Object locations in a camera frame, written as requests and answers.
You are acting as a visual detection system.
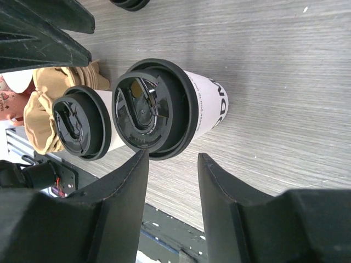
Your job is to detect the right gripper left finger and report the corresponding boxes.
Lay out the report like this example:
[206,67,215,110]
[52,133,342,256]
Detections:
[67,151,149,262]

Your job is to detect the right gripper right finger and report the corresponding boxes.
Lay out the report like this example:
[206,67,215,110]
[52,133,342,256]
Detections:
[197,153,273,262]

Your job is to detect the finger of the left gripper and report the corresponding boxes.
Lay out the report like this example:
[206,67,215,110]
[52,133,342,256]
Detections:
[1,16,92,67]
[16,1,95,34]

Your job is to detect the stack of black lids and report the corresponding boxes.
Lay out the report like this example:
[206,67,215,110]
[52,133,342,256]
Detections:
[110,0,149,12]

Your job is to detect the white paper cup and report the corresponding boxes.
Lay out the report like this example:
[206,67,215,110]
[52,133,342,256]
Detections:
[185,71,229,139]
[96,90,125,152]

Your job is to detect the white paper plates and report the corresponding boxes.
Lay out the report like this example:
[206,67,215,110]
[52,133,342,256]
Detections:
[2,70,33,94]

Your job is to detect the pink mug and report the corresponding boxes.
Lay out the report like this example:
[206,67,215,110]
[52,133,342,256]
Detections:
[1,75,35,126]

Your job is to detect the brown pulp cup carrier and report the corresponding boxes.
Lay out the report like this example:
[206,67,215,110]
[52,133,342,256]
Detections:
[24,61,110,155]

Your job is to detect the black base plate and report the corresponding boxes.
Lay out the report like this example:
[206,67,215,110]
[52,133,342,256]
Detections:
[33,152,208,262]

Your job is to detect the aluminium rail frame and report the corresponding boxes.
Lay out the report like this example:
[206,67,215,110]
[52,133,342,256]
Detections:
[5,128,34,158]

